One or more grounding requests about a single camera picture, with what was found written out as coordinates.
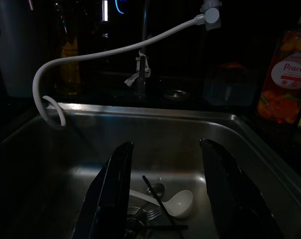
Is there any yellow cooking oil bottle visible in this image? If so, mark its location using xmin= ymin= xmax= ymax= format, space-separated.
xmin=52 ymin=0 xmax=81 ymax=97

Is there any grey hose connector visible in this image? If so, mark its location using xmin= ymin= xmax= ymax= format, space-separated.
xmin=196 ymin=0 xmax=222 ymax=31

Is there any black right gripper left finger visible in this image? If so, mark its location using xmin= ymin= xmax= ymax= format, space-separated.
xmin=70 ymin=140 xmax=135 ymax=239

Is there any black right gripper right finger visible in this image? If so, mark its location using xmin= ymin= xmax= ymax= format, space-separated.
xmin=199 ymin=138 xmax=284 ymax=239

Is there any round steel sink cap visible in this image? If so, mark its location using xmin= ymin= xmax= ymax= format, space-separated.
xmin=163 ymin=88 xmax=192 ymax=102

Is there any peach dish soap bottle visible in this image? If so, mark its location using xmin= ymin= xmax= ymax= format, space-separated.
xmin=255 ymin=11 xmax=301 ymax=125

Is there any grey canister with red logo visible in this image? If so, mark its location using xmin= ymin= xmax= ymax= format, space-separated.
xmin=0 ymin=0 xmax=50 ymax=98

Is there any black chopstick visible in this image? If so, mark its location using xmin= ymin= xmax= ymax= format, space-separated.
xmin=142 ymin=175 xmax=182 ymax=239

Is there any white ladle spoon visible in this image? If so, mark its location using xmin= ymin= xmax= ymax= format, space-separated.
xmin=129 ymin=189 xmax=193 ymax=220

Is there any clear container with red top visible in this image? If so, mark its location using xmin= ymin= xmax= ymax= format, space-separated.
xmin=202 ymin=62 xmax=260 ymax=107

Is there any stainless steel sink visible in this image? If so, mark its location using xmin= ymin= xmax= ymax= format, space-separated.
xmin=0 ymin=102 xmax=301 ymax=239

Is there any black appliance with blue light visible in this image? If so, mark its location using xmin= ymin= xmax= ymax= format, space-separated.
xmin=90 ymin=0 xmax=141 ymax=40

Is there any steel fork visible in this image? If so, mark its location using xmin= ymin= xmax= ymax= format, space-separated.
xmin=127 ymin=208 xmax=162 ymax=225

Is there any white flexible hose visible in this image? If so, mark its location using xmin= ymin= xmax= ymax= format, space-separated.
xmin=32 ymin=13 xmax=206 ymax=131

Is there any steel sink drain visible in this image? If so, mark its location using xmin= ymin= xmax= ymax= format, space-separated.
xmin=147 ymin=183 xmax=165 ymax=197

